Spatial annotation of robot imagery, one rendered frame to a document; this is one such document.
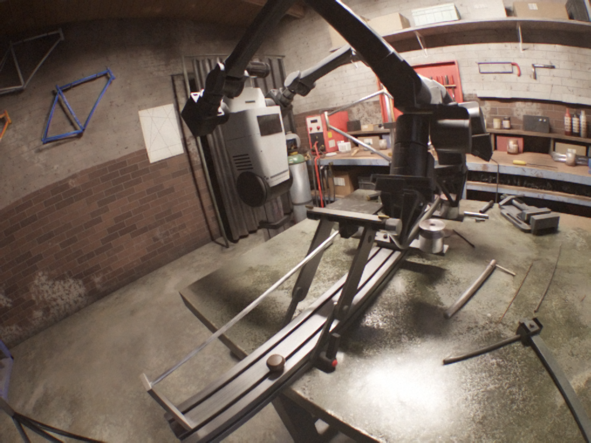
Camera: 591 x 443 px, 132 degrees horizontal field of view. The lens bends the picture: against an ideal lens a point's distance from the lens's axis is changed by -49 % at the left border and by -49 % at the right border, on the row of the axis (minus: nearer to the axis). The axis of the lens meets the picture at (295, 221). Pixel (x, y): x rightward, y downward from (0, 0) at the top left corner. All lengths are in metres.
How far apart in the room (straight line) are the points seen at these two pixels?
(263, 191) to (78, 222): 2.26
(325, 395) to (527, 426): 0.25
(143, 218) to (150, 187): 0.34
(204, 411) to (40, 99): 2.99
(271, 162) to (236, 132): 0.18
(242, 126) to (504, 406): 1.01
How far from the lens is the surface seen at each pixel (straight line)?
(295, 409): 0.85
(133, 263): 3.04
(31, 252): 3.04
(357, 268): 0.34
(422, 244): 0.49
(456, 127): 0.40
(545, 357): 0.41
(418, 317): 0.42
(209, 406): 0.33
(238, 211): 2.93
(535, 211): 0.77
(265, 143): 0.99
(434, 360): 0.37
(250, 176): 1.01
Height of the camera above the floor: 1.17
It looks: 21 degrees down
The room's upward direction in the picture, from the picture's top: 11 degrees counter-clockwise
